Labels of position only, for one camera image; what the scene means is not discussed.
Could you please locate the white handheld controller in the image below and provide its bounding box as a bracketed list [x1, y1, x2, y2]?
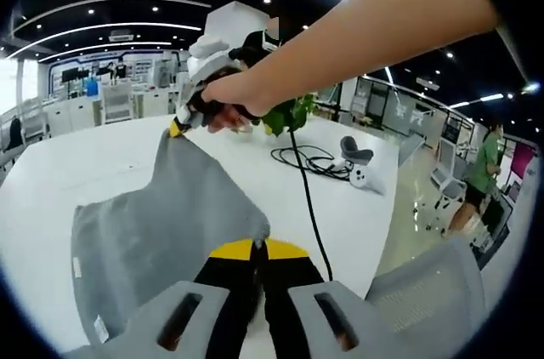
[348, 164, 388, 196]

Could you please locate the white pillar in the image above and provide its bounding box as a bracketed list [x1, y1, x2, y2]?
[204, 0, 273, 43]

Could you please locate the white table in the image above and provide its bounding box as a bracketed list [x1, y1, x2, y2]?
[0, 113, 403, 359]

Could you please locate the black office chair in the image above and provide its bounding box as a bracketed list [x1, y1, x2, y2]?
[4, 115, 26, 156]

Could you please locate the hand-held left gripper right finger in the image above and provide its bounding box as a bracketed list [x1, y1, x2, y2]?
[259, 238, 401, 359]

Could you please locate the white swivel chair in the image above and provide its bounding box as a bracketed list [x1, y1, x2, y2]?
[430, 136, 469, 233]

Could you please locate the green potted plant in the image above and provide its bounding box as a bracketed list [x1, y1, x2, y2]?
[259, 92, 320, 138]

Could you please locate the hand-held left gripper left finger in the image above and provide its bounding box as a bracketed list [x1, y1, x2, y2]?
[121, 237, 261, 359]

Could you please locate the coiled black cable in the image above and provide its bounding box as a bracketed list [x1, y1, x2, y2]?
[270, 143, 354, 182]

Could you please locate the person's right hand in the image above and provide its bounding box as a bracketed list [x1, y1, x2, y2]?
[199, 71, 274, 134]

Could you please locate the grey mesh office chair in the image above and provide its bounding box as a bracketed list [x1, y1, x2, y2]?
[366, 235, 489, 359]

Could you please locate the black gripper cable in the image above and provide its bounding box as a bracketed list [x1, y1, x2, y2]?
[287, 128, 336, 284]

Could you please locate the ceiling air conditioner vent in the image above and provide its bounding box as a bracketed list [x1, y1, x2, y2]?
[107, 28, 138, 43]

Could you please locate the grey towel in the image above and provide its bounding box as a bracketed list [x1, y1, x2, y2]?
[69, 126, 272, 344]

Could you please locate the white mesh chair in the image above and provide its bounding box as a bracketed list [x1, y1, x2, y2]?
[102, 79, 133, 123]

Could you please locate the grey headset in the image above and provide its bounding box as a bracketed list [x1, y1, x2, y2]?
[339, 134, 376, 165]

